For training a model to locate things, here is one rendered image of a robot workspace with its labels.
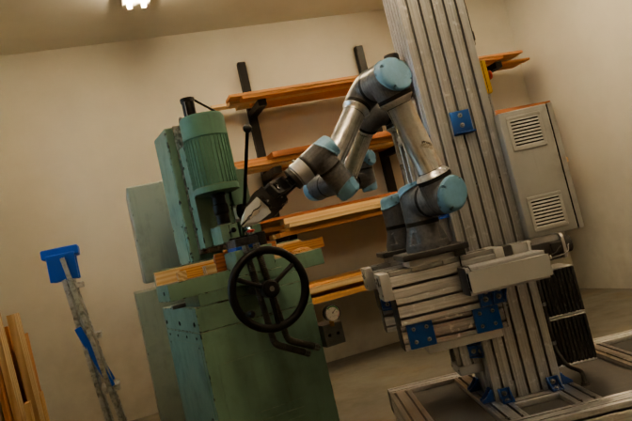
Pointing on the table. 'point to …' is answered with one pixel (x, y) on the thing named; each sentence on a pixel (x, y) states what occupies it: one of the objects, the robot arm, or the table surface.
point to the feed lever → (244, 172)
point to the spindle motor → (209, 153)
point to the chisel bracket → (224, 233)
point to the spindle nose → (220, 208)
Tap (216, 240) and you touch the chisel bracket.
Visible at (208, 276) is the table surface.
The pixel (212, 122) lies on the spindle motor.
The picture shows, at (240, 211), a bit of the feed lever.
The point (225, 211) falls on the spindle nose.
